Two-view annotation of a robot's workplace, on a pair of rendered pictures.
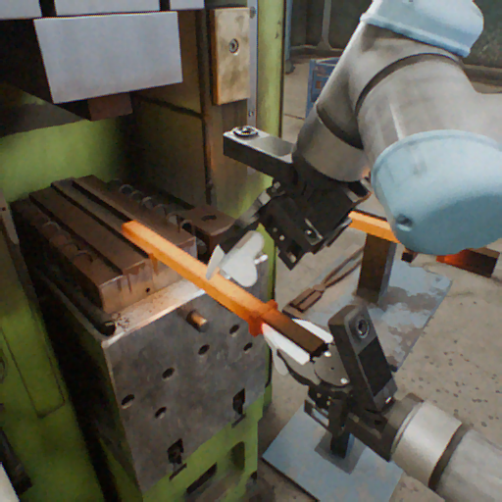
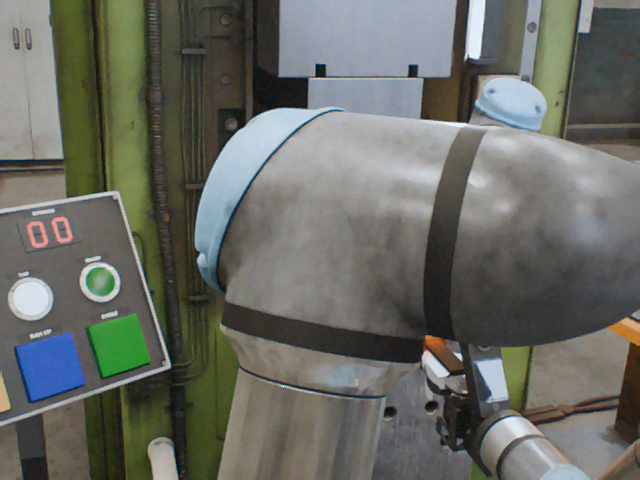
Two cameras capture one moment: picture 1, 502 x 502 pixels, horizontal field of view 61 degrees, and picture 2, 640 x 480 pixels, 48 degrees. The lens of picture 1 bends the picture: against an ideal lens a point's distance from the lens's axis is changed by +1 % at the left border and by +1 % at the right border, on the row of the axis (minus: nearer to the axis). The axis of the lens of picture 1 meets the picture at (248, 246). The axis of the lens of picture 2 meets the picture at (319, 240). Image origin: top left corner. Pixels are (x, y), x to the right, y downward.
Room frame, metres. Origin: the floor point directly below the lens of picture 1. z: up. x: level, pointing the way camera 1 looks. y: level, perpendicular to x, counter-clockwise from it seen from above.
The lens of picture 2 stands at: (-0.49, -0.30, 1.49)
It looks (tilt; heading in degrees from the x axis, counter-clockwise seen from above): 19 degrees down; 26
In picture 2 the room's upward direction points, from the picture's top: 2 degrees clockwise
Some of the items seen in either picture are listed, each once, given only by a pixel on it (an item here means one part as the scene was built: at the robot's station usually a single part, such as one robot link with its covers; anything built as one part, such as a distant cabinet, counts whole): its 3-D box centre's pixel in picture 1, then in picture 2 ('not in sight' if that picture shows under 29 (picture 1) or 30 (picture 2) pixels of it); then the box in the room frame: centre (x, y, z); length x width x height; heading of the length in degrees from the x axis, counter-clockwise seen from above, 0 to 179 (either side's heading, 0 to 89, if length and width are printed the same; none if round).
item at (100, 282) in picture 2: not in sight; (100, 282); (0.23, 0.41, 1.09); 0.05 x 0.03 x 0.04; 134
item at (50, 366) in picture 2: not in sight; (49, 366); (0.12, 0.40, 1.01); 0.07 x 0.05 x 0.07; 159
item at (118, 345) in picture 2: not in sight; (118, 345); (0.21, 0.37, 1.01); 0.07 x 0.05 x 0.07; 159
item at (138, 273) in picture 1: (97, 230); not in sight; (0.76, 0.32, 0.96); 0.42 x 0.20 x 0.09; 44
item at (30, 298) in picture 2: not in sight; (30, 298); (0.14, 0.45, 1.09); 0.05 x 0.03 x 0.04; 134
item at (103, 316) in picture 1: (58, 276); not in sight; (0.64, 0.36, 0.93); 0.40 x 0.03 x 0.03; 44
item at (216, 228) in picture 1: (209, 230); not in sight; (0.78, 0.09, 0.95); 0.12 x 0.08 x 0.06; 44
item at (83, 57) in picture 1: (54, 40); (327, 90); (0.76, 0.32, 1.32); 0.42 x 0.20 x 0.10; 44
